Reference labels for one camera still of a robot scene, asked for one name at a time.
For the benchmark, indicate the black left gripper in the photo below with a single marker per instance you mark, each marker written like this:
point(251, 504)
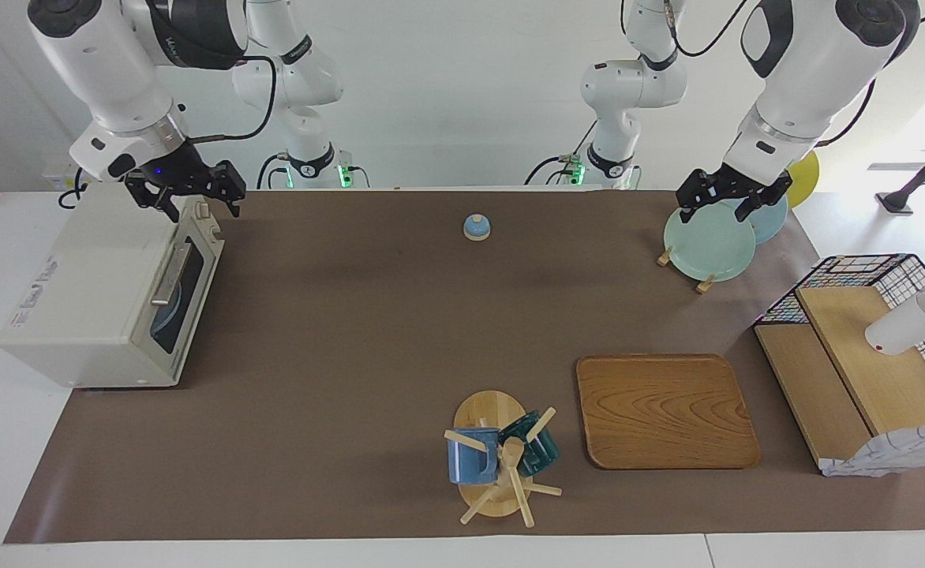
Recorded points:
point(735, 185)

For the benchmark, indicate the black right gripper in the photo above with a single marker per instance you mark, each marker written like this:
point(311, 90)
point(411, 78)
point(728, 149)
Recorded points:
point(174, 175)

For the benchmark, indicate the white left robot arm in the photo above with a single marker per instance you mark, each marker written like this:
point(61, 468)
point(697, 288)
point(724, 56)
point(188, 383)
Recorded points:
point(810, 71)

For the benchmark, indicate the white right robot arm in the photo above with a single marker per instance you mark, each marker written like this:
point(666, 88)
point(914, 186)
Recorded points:
point(99, 71)

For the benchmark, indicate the cream toaster oven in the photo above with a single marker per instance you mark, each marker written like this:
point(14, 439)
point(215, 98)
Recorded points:
point(91, 276)

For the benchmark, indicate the pale green plate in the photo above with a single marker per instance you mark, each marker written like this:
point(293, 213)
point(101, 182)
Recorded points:
point(707, 244)

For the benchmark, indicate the light blue racked plate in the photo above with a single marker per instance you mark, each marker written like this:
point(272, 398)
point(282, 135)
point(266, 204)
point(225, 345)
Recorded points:
point(772, 225)

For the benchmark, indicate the wooden plate rack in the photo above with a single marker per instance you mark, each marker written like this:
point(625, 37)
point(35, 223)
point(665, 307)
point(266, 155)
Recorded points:
point(664, 257)

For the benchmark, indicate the yellow plate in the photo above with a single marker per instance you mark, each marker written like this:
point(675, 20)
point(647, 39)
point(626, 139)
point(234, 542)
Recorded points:
point(806, 177)

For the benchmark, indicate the white power outlet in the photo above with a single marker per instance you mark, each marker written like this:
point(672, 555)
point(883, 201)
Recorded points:
point(56, 180)

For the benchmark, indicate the black stand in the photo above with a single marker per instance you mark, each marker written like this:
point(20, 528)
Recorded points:
point(896, 201)

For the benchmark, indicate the stepped wooden shelf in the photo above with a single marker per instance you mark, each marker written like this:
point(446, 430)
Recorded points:
point(865, 355)

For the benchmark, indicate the wooden serving tray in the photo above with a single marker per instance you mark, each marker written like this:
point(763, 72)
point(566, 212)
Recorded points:
point(668, 410)

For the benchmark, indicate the brown table mat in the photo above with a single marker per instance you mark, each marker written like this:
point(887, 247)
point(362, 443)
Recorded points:
point(352, 355)

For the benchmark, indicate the white bottle with clear cap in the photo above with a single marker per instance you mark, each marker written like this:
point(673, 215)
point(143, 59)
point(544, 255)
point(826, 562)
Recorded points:
point(904, 323)

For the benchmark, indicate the small blue bell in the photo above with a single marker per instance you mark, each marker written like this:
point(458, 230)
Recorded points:
point(477, 229)

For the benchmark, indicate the dark green mug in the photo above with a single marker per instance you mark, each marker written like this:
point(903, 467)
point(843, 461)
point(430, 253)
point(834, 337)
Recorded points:
point(541, 454)

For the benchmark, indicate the wooden mug tree stand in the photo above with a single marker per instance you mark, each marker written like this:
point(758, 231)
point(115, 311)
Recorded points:
point(486, 410)

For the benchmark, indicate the blue mug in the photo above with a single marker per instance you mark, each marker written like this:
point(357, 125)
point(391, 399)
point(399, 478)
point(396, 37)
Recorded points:
point(470, 461)

